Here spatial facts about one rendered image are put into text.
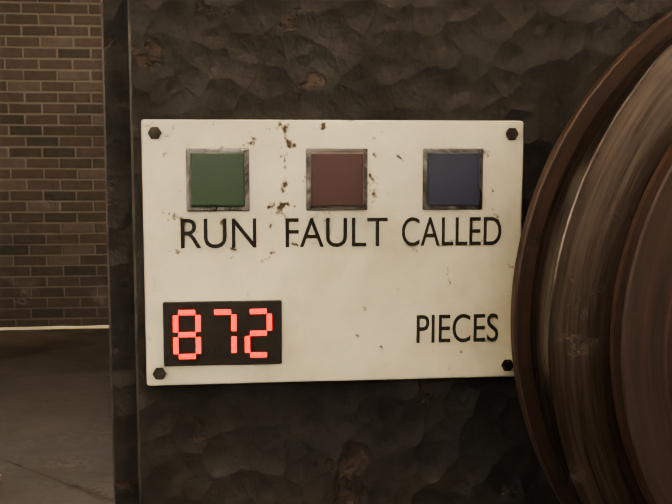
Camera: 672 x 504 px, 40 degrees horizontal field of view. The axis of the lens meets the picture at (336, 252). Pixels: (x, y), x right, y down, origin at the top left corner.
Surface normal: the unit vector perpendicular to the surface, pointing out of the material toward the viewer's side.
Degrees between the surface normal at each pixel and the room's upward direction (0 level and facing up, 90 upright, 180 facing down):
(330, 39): 90
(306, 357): 90
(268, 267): 90
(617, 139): 90
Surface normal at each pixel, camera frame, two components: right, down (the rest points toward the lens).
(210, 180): 0.11, 0.11
